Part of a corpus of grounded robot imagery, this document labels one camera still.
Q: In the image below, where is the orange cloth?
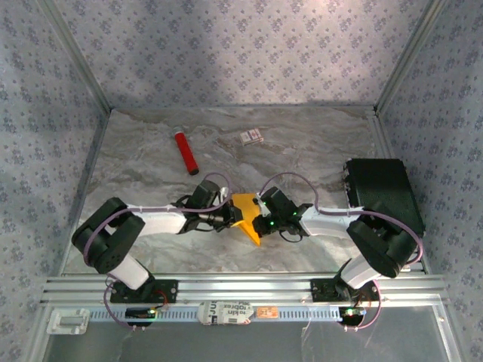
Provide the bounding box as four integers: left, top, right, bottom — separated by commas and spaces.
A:
229, 192, 265, 248

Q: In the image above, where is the red glitter tube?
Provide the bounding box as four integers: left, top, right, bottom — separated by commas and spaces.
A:
173, 127, 200, 176

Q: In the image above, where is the small card box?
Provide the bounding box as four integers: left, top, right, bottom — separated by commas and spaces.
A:
239, 128, 264, 146

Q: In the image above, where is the newspaper wrapped roll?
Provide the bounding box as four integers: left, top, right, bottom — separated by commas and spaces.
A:
198, 300, 254, 326

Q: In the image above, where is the black hard case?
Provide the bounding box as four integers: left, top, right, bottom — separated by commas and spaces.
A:
343, 158, 426, 239

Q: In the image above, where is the clear acrylic panel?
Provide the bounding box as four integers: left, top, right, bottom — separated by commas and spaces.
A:
41, 320, 454, 362

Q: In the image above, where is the black right controller board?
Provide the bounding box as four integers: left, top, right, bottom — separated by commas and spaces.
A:
338, 307, 366, 325

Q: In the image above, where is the black controller board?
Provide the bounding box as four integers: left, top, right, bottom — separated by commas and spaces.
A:
338, 307, 366, 325
125, 307, 158, 327

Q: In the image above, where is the black left controller board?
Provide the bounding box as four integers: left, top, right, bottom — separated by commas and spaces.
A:
125, 307, 158, 327

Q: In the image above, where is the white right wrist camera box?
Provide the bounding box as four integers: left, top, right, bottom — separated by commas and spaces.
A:
256, 191, 269, 218

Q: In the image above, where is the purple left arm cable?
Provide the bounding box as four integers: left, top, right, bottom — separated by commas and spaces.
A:
83, 172, 233, 333

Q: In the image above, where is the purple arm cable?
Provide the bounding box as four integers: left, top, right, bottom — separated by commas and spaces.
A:
260, 172, 423, 333
83, 172, 233, 333

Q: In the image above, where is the aluminium mounting rail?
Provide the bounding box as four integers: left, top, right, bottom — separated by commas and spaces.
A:
39, 274, 449, 307

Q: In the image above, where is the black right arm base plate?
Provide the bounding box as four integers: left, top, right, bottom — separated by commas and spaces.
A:
311, 278, 380, 302

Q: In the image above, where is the grey slotted cable duct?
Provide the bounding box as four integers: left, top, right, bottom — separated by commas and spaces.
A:
88, 305, 343, 322

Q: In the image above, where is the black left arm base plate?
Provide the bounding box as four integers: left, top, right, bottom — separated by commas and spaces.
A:
109, 279, 178, 304

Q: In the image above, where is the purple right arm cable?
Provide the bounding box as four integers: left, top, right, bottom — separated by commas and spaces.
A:
260, 172, 423, 333

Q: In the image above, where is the white plastic bracket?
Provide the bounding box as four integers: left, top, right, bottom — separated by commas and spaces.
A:
47, 308, 91, 336

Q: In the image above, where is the aluminium frame post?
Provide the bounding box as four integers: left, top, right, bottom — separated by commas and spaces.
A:
374, 0, 450, 113
37, 0, 113, 112

